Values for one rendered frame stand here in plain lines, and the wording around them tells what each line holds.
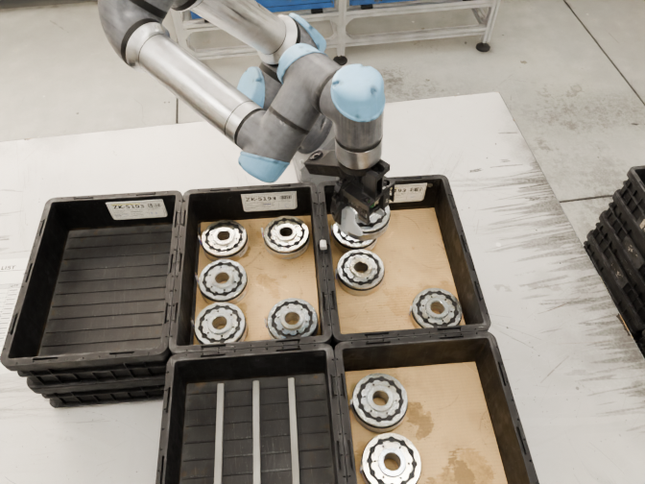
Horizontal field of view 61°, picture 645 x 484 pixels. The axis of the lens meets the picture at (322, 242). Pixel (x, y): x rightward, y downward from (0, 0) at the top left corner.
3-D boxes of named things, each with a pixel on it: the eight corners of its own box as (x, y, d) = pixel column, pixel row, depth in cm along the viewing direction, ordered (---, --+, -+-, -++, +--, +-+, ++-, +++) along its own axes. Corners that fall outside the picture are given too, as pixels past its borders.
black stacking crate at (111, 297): (67, 230, 130) (48, 200, 120) (192, 223, 131) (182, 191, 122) (27, 391, 106) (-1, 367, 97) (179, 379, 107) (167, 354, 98)
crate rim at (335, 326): (317, 188, 125) (316, 181, 123) (444, 181, 126) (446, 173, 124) (332, 347, 101) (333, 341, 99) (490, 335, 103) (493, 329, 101)
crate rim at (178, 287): (185, 196, 123) (182, 189, 121) (316, 188, 125) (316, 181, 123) (170, 359, 100) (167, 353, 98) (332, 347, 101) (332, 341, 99)
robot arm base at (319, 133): (290, 129, 154) (262, 114, 148) (324, 90, 147) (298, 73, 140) (301, 165, 145) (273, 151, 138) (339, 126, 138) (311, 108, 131)
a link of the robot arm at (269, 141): (63, 28, 98) (254, 185, 84) (89, -29, 95) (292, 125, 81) (111, 46, 108) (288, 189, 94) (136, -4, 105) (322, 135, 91)
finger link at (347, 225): (354, 254, 102) (360, 221, 95) (331, 238, 105) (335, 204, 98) (365, 246, 104) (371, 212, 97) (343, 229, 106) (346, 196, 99)
